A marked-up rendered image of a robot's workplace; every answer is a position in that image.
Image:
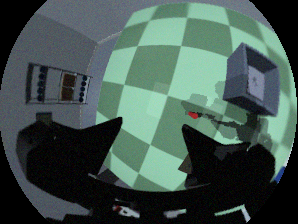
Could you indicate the dark red peg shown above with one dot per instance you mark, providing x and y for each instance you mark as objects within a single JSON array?
[{"x": 193, "y": 114}]

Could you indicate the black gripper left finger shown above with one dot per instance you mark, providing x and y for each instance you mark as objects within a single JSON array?
[{"x": 90, "y": 144}]

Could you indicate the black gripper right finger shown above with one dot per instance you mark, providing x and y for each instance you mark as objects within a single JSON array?
[{"x": 206, "y": 154}]

